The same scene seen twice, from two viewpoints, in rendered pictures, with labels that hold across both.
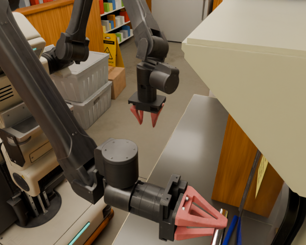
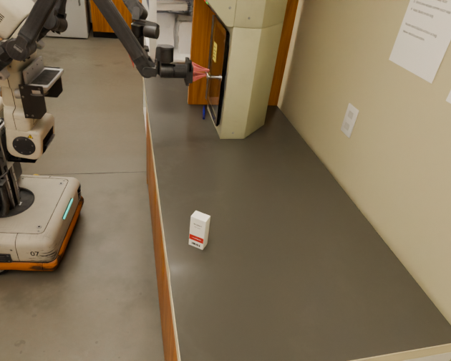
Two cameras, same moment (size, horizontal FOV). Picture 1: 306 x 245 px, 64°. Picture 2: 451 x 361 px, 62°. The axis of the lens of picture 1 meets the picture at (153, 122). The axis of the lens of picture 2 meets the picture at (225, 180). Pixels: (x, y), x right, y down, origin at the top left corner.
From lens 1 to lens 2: 132 cm
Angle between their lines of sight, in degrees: 32
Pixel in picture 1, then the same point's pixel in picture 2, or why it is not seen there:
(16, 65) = (116, 13)
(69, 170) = (142, 63)
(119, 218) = (88, 206)
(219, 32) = not seen: outside the picture
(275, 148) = (222, 15)
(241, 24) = not seen: outside the picture
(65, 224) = (51, 203)
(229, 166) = not seen: hidden behind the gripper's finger
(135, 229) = (157, 119)
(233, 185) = (199, 89)
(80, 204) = (54, 188)
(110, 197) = (164, 69)
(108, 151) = (162, 46)
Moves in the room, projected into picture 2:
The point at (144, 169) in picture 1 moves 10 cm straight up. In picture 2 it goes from (89, 167) to (87, 156)
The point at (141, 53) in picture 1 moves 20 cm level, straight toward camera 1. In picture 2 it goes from (135, 16) to (157, 27)
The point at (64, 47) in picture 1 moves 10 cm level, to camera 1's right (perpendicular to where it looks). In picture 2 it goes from (54, 18) to (76, 18)
